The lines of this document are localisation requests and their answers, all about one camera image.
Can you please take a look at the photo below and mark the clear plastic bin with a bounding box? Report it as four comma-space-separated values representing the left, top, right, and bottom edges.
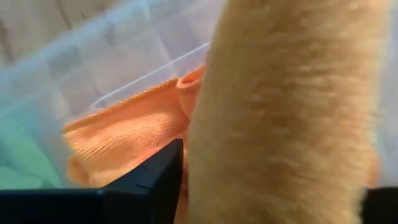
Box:
0, 0, 398, 190

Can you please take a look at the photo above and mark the green microfiber towel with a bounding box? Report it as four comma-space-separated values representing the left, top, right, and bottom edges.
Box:
0, 90, 68, 190

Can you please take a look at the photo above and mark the orange microfiber towel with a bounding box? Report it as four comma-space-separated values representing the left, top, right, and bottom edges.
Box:
174, 0, 385, 224
63, 65, 206, 189

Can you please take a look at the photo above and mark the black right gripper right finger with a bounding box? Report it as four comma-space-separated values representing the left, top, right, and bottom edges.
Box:
360, 186, 398, 224

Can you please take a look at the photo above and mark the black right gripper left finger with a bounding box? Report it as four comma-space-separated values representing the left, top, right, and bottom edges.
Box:
0, 138, 184, 224

